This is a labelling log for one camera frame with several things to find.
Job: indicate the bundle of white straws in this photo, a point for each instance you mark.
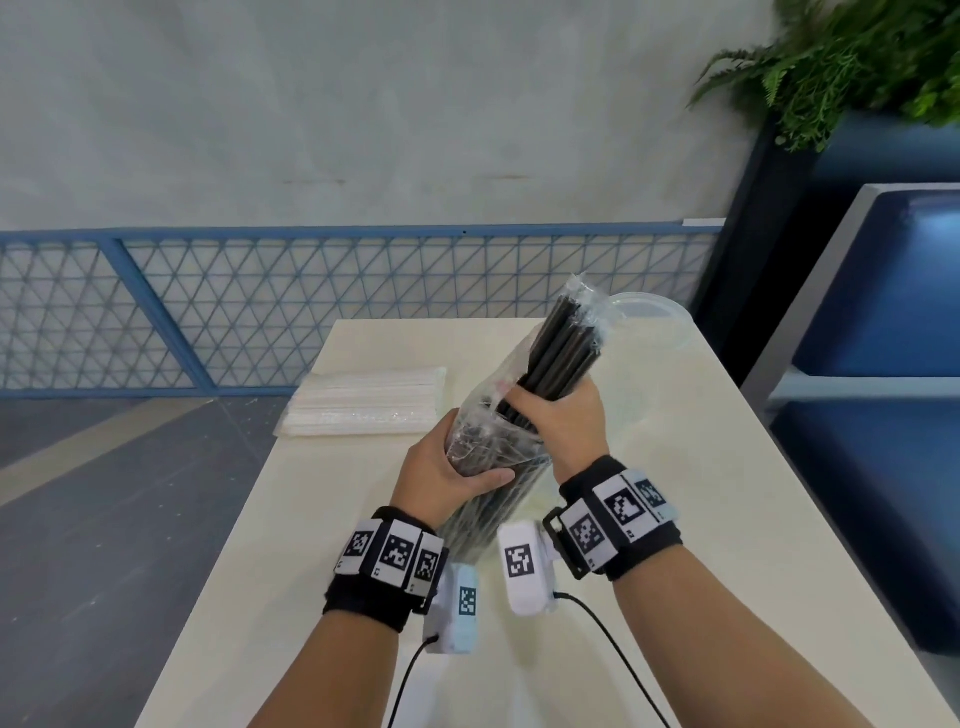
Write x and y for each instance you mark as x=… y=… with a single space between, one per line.
x=367 y=401

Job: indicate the dark planter box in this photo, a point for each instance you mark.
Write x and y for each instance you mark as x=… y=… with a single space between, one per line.
x=750 y=262

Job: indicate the blue mesh railing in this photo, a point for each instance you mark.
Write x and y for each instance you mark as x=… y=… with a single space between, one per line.
x=300 y=234

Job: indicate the small white railing cap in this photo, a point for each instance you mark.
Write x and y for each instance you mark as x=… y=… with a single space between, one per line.
x=705 y=223

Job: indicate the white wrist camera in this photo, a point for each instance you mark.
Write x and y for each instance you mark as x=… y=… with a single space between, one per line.
x=529 y=592
x=450 y=630

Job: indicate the clear plastic cup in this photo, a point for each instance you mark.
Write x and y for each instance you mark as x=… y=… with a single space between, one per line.
x=652 y=322

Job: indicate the blue bench backrest cushion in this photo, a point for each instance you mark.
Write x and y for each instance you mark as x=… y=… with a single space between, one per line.
x=900 y=300

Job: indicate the person's left hand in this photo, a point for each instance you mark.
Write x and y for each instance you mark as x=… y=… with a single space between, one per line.
x=427 y=480

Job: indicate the person's right hand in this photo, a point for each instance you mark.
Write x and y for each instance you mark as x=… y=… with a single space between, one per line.
x=574 y=435

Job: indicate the person's right forearm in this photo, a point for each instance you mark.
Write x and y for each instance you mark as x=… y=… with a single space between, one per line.
x=712 y=652

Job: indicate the black marker wristband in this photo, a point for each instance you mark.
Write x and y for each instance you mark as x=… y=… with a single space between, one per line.
x=367 y=607
x=652 y=547

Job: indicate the bundle of black straws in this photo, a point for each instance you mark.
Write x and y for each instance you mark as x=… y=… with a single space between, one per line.
x=559 y=352

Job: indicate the person's left forearm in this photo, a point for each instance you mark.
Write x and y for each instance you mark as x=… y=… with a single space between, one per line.
x=330 y=675

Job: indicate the green fern plant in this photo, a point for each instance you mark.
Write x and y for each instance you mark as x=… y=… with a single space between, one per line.
x=840 y=67

